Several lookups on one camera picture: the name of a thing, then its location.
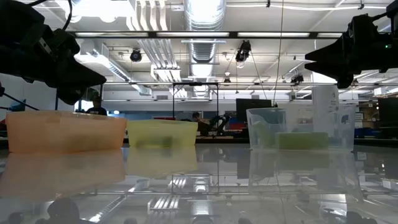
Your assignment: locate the thin hanging cable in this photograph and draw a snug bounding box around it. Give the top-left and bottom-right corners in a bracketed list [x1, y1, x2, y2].
[272, 0, 285, 107]

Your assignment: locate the black background rig frame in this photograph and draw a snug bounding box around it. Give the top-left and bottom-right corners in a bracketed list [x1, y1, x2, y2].
[171, 81, 220, 121]

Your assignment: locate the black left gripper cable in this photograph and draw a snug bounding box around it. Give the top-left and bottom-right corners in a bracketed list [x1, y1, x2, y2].
[29, 0, 73, 32]

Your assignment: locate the white pillar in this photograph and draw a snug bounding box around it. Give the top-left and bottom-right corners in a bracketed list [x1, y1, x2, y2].
[311, 73, 340, 107]

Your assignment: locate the orange translucent plastic bin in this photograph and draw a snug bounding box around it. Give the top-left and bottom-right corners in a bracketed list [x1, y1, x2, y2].
[5, 110, 128, 154]

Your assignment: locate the green rectangular block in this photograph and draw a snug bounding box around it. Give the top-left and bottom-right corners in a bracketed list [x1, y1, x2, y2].
[253, 124, 276, 149]
[275, 131, 330, 151]

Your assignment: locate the person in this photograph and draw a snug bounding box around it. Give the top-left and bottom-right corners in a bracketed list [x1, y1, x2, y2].
[86, 95, 108, 117]
[191, 111, 213, 136]

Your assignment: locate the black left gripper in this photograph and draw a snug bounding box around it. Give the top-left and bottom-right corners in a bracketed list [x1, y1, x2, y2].
[18, 27, 108, 106]

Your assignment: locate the dark monitor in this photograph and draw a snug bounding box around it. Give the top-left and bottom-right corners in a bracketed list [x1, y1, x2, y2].
[377, 96, 398, 129]

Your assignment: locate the clear plastic bin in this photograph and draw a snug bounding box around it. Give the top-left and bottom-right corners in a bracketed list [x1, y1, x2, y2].
[246, 103, 357, 152]

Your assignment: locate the black beam with light strips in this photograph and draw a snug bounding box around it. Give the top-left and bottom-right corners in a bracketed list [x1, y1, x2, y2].
[67, 30, 351, 40]

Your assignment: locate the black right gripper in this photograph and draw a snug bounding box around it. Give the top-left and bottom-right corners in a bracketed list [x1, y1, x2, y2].
[305, 13, 398, 90]

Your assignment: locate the blue screen monitor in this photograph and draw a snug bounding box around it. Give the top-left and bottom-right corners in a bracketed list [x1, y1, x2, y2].
[9, 99, 27, 112]

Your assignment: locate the black monitor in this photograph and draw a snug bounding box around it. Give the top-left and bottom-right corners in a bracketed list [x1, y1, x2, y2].
[235, 98, 272, 124]

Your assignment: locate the yellow translucent plastic bin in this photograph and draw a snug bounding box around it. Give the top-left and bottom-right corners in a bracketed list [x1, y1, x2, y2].
[126, 119, 199, 149]

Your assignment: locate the silver ceiling duct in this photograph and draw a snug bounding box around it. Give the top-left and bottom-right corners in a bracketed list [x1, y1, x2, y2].
[182, 0, 227, 98]

